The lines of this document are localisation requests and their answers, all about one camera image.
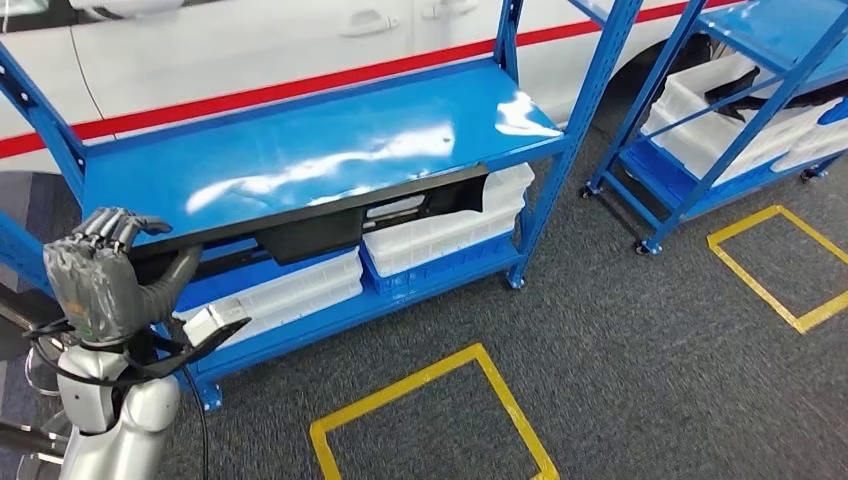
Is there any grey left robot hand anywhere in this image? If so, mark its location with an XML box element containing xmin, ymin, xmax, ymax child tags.
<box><xmin>42</xmin><ymin>206</ymin><xmax>205</xmax><ymax>348</ymax></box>

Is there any black plastic plate frame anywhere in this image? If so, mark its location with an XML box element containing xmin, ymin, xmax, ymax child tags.
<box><xmin>129</xmin><ymin>163</ymin><xmax>490</xmax><ymax>268</ymax></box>

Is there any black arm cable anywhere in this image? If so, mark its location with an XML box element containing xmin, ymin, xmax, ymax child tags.
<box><xmin>23</xmin><ymin>317</ymin><xmax>212</xmax><ymax>480</ymax></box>

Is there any white car with red stripe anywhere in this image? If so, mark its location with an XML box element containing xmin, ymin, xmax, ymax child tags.
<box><xmin>0</xmin><ymin>0</ymin><xmax>753</xmax><ymax>177</ymax></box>

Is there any blue metal shelf rack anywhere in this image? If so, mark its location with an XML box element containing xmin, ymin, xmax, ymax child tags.
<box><xmin>569</xmin><ymin>0</ymin><xmax>848</xmax><ymax>258</ymax></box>
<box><xmin>0</xmin><ymin>0</ymin><xmax>647</xmax><ymax>413</ymax></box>

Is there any blue plastic bin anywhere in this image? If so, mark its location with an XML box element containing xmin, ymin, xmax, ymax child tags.
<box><xmin>622</xmin><ymin>135</ymin><xmax>717</xmax><ymax>203</ymax></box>
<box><xmin>359</xmin><ymin>233</ymin><xmax>523</xmax><ymax>297</ymax></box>
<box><xmin>173</xmin><ymin>246</ymin><xmax>362</xmax><ymax>313</ymax></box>

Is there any black plastic trim part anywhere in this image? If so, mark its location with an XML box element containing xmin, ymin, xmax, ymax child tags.
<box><xmin>703</xmin><ymin>66</ymin><xmax>848</xmax><ymax>123</ymax></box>

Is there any white plastic bin stack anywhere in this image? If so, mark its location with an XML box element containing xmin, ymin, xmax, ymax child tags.
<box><xmin>362</xmin><ymin>162</ymin><xmax>536</xmax><ymax>280</ymax></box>
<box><xmin>172</xmin><ymin>248</ymin><xmax>365</xmax><ymax>350</ymax></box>

